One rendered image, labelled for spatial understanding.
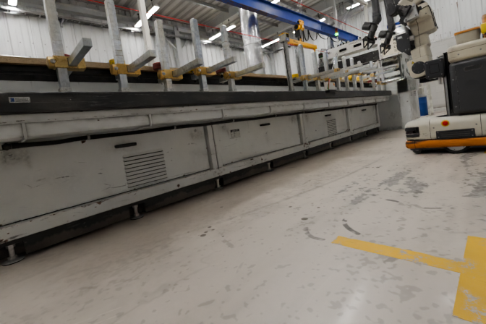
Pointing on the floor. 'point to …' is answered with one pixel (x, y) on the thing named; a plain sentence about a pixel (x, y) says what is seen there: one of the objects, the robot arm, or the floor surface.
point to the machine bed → (147, 157)
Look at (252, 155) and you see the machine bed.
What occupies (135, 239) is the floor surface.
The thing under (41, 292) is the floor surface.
